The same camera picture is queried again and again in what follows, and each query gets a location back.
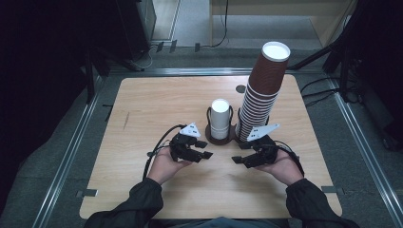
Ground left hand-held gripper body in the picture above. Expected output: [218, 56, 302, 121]
[169, 123, 202, 162]

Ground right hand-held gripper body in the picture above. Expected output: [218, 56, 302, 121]
[246, 123, 281, 169]

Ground dark wire cup holder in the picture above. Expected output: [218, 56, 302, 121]
[204, 105, 271, 146]

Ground stack of brown paper cups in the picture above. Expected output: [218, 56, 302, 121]
[236, 81, 279, 143]

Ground person's right hand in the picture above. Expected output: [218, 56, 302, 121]
[255, 148, 304, 186]

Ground person's left hand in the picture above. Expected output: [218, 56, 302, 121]
[146, 146, 193, 185]

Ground person's grey trousers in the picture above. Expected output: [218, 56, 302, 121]
[148, 217, 291, 228]

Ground black metal stand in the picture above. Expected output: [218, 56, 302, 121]
[286, 0, 365, 75]
[84, 47, 145, 104]

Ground black cabinet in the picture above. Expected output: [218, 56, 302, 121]
[115, 0, 157, 62]

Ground light wooden furniture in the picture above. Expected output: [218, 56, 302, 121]
[208, 0, 358, 48]

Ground left hand-held gripper black cable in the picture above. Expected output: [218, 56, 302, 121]
[142, 123, 188, 180]

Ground hand-held gripper black cable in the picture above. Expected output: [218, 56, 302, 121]
[142, 123, 188, 180]
[274, 140, 306, 178]

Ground right hand-held gripper black cable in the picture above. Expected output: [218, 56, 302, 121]
[274, 140, 306, 178]

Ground grey flat metal bracket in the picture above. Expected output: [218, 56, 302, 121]
[75, 188, 99, 199]
[320, 185, 345, 195]

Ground black floor cable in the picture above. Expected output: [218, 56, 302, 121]
[302, 87, 341, 107]
[299, 76, 333, 96]

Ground white floor cable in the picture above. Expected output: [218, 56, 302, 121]
[134, 44, 154, 70]

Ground long metal floor rail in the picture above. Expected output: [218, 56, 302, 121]
[31, 75, 107, 228]
[327, 77, 403, 227]

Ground thin hanging black cable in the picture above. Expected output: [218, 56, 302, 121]
[202, 0, 230, 49]

